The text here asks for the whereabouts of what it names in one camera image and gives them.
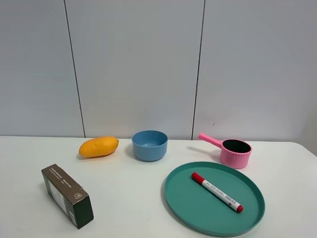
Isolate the blue bowl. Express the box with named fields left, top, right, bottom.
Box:
left=132, top=130, right=168, bottom=162

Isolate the pink saucepan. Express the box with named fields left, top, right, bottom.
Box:
left=198, top=133, right=252, bottom=169

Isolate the brown cardboard box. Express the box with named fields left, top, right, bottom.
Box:
left=41, top=164, right=94, bottom=229

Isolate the yellow mango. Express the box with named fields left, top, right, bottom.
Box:
left=79, top=136, right=119, bottom=158

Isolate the green round plate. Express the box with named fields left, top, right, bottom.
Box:
left=164, top=162, right=265, bottom=238

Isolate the red white marker pen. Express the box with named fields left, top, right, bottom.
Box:
left=191, top=172, right=244, bottom=213

